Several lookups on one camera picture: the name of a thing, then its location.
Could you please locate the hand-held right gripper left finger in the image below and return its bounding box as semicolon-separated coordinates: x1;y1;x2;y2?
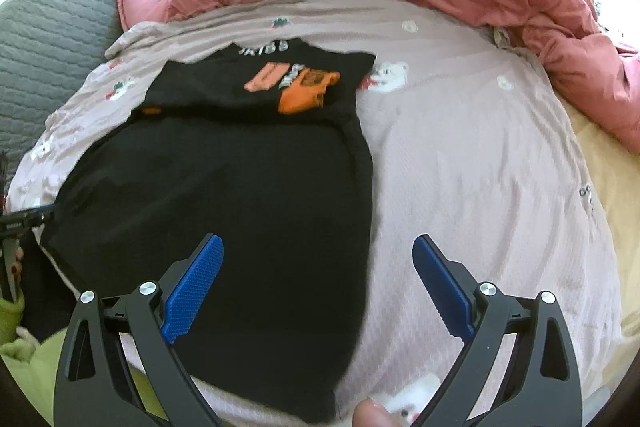
54;233;224;427

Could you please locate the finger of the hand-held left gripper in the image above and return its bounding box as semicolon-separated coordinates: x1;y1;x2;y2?
0;205;56;233

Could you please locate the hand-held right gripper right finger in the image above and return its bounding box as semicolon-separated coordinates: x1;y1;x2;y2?
411;234;583;427

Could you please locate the black sweater with orange cuffs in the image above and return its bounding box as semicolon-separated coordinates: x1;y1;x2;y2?
37;38;377;425

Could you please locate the person's left forearm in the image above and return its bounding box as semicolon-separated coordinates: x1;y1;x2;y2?
0;289;26;348

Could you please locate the person's left hand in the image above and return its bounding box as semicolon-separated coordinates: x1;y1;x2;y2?
12;247;26;288

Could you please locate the person's right hand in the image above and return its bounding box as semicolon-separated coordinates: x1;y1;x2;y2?
352;398;401;427

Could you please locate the person's green clothing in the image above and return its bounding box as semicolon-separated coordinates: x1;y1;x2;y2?
0;337;153;427

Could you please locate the pink printed bed sheet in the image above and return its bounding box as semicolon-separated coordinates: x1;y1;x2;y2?
5;0;626;427

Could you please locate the yellow bed sheet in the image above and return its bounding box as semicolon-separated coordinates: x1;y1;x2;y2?
565;107;640;408

